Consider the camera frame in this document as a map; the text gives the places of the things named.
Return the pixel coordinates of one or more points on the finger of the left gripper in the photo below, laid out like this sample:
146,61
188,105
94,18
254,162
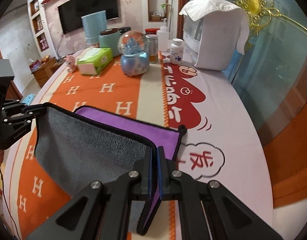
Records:
18,118
12,104

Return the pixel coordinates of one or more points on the white appliance with cloth cover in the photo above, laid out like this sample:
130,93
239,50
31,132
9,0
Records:
213,30

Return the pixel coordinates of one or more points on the white printed tablecloth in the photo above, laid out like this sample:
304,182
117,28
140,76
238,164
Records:
221,142

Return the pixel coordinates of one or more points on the brown wooden door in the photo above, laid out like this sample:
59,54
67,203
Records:
6,79

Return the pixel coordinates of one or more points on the green tissue pack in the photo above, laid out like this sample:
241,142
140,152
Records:
94,61

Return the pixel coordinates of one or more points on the pink plush toy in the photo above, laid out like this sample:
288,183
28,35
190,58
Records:
70,62

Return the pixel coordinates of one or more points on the teal canister brown lid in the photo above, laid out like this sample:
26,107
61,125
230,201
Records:
109,39

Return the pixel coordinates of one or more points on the metal tin can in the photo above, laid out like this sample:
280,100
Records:
152,40

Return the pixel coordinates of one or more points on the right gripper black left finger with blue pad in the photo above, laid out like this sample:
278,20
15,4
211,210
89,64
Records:
101,211

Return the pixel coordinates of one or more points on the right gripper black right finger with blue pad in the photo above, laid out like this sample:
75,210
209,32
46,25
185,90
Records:
208,210

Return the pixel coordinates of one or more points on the white plastic bottle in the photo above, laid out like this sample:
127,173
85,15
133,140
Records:
163,38

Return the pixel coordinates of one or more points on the gold door ornament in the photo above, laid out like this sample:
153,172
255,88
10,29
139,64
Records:
261,12

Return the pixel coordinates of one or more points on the blue castle snow globe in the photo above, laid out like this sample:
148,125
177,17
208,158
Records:
133,46

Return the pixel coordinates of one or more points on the white wall shelf unit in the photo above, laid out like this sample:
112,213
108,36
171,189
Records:
40,29

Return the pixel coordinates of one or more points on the wooden glass sliding door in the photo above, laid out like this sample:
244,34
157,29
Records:
271,81

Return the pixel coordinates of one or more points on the red lidded jar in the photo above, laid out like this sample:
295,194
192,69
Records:
151,31

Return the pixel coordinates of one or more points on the white pill bottle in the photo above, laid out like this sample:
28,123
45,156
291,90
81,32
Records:
176,51

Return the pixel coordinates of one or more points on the purple and grey towel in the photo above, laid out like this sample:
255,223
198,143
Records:
76,148

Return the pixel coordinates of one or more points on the blue plastic stool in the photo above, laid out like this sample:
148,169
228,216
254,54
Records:
28,99

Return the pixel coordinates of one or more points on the black wall television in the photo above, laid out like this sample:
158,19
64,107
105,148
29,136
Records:
71,12

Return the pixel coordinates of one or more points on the light blue cylindrical bin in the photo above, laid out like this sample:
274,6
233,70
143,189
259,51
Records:
93,24

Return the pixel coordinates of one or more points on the wooden tv cabinet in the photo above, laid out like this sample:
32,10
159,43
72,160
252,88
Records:
47,67

